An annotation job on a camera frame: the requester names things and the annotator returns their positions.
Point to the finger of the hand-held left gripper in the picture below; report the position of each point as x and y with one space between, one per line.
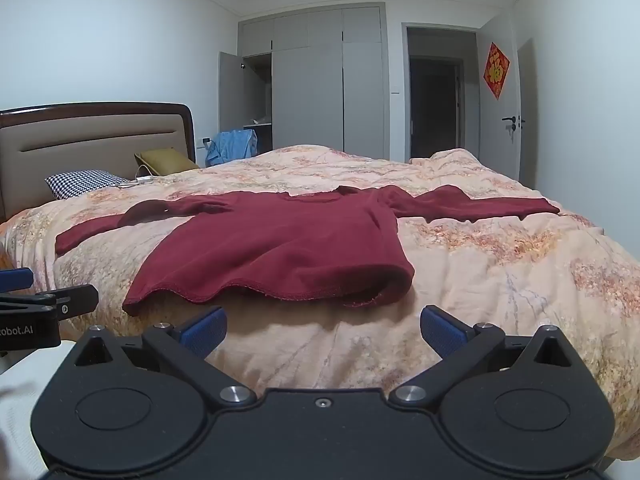
15 278
75 300

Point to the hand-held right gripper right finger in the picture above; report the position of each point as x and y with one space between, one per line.
441 332

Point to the white door frame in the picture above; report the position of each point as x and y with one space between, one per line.
405 90

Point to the grey built-in wardrobe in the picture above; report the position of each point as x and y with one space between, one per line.
310 100

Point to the dark red sweater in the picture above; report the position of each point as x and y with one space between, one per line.
280 245

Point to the houndstooth pillow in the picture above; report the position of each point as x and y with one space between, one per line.
80 182

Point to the blue garment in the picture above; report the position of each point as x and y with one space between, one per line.
235 145

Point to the floral peach duvet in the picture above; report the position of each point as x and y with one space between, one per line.
500 285

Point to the beige padded bed headboard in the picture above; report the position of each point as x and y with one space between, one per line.
90 135

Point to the white room door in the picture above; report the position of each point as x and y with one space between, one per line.
495 130

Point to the white wall socket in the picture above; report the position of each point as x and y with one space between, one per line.
205 142

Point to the open grey wardrobe door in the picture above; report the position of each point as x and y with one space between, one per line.
231 90

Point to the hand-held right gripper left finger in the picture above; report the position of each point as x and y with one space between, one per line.
207 331

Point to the red diamond door decoration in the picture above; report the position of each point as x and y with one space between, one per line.
496 71

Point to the olive green pillow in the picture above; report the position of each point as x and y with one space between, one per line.
167 160

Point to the white cloth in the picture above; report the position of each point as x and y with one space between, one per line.
20 410

